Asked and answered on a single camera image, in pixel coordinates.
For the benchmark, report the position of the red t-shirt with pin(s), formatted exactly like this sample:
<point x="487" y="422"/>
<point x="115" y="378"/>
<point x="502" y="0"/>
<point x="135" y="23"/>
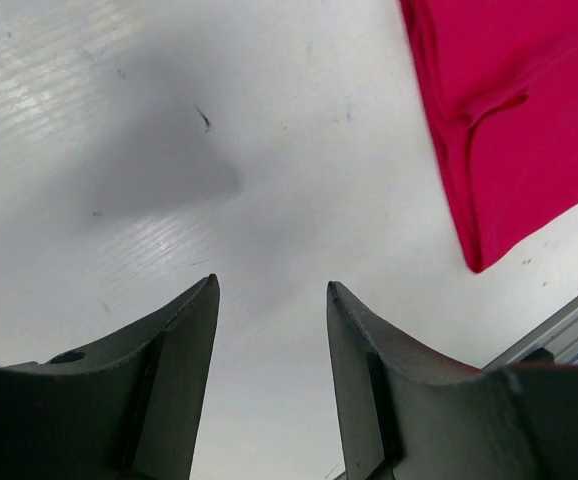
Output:
<point x="499" y="85"/>

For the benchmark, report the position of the aluminium mounting rail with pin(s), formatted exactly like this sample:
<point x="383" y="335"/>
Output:
<point x="555" y="340"/>

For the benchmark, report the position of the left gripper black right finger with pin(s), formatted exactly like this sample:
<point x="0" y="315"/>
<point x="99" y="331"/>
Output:
<point x="407" y="411"/>

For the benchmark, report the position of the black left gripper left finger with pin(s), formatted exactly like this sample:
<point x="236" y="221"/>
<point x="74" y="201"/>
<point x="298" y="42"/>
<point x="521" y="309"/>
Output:
<point x="126" y="406"/>

